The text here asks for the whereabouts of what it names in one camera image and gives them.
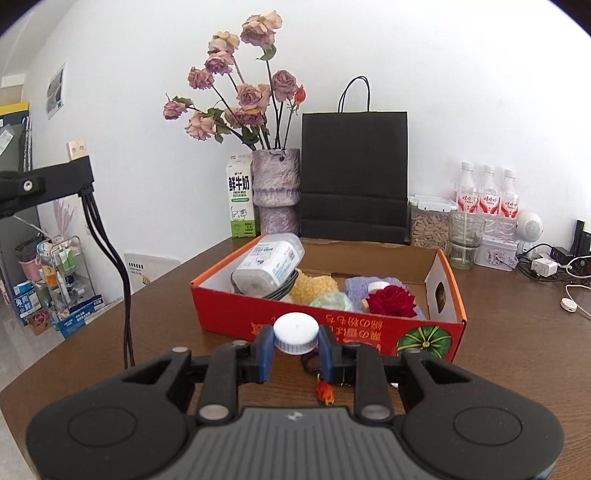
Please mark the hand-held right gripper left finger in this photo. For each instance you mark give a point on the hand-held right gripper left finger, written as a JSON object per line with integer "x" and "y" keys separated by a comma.
{"x": 265, "y": 355}

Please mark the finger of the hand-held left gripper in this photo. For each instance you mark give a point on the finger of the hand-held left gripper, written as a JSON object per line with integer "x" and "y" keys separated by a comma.
{"x": 46, "y": 184}

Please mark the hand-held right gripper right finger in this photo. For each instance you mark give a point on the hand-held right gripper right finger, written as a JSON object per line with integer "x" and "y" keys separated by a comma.
{"x": 328, "y": 355}

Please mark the white round jar lid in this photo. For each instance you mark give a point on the white round jar lid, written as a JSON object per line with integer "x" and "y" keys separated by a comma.
{"x": 295, "y": 330}

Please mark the red cardboard box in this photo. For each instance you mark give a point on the red cardboard box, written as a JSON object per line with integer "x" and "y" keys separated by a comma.
{"x": 240, "y": 314}

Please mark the plastic-wrapped pale green bundle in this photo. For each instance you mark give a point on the plastic-wrapped pale green bundle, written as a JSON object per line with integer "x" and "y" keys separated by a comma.
{"x": 332, "y": 302}

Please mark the yellow plush toy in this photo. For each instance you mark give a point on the yellow plush toy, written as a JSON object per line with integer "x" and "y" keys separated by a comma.
{"x": 314, "y": 286}

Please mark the purple fabric pouch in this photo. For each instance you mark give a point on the purple fabric pouch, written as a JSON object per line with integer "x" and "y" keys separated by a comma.
{"x": 355, "y": 288}

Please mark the red rose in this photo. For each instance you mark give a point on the red rose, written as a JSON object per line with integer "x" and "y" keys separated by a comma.
{"x": 392, "y": 300}

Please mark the white plastic wipes box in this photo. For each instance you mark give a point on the white plastic wipes box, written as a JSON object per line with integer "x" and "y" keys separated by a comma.
{"x": 268, "y": 263}

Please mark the clear container of seeds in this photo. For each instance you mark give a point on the clear container of seeds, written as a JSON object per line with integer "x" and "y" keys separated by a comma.
{"x": 429, "y": 228}

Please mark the small orange charm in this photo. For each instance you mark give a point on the small orange charm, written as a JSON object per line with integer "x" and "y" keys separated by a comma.
{"x": 324, "y": 394}

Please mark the dark board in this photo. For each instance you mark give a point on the dark board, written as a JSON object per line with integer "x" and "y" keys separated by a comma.
{"x": 11, "y": 249}

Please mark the pink bin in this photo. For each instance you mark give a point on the pink bin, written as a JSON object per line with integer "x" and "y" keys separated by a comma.
{"x": 30, "y": 270}

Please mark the blue white packet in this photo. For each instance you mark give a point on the blue white packet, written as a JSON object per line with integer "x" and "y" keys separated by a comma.
{"x": 25, "y": 300}

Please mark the white green milk carton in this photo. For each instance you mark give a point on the white green milk carton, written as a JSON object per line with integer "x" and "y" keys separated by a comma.
{"x": 241, "y": 194}

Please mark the purple textured vase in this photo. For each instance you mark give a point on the purple textured vase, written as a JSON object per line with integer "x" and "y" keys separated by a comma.
{"x": 276, "y": 189}

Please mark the clear drinking glass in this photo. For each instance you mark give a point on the clear drinking glass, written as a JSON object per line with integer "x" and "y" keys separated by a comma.
{"x": 464, "y": 247}

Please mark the black paper bag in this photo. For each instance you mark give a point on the black paper bag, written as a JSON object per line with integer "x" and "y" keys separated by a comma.
{"x": 353, "y": 170}

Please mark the white printed tin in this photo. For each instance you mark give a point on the white printed tin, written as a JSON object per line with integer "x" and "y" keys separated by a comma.
{"x": 496, "y": 254}

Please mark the red label water bottle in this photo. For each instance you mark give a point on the red label water bottle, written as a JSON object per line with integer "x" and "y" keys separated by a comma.
{"x": 489, "y": 201}
{"x": 467, "y": 196}
{"x": 510, "y": 203}

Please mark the bunch of dried pink roses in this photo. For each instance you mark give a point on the bunch of dried pink roses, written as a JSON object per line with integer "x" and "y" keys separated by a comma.
{"x": 251, "y": 97}

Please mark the white charger plug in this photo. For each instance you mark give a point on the white charger plug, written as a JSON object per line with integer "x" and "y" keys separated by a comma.
{"x": 545, "y": 267}

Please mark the white round device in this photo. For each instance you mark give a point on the white round device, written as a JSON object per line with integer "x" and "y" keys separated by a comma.
{"x": 531, "y": 228}

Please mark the black power adapter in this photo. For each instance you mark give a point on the black power adapter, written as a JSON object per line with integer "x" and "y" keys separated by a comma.
{"x": 561, "y": 255}

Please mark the black upright device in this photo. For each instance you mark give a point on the black upright device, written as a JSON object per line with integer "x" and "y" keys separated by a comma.
{"x": 582, "y": 237}

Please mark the pink feather wall decal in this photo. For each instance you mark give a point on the pink feather wall decal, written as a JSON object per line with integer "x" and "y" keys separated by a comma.
{"x": 64, "y": 217}

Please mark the wall paper sheet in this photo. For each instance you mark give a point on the wall paper sheet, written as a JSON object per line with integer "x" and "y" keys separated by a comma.
{"x": 56, "y": 90}

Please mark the white wall panel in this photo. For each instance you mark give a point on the white wall panel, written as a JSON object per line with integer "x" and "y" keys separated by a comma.
{"x": 152, "y": 270}

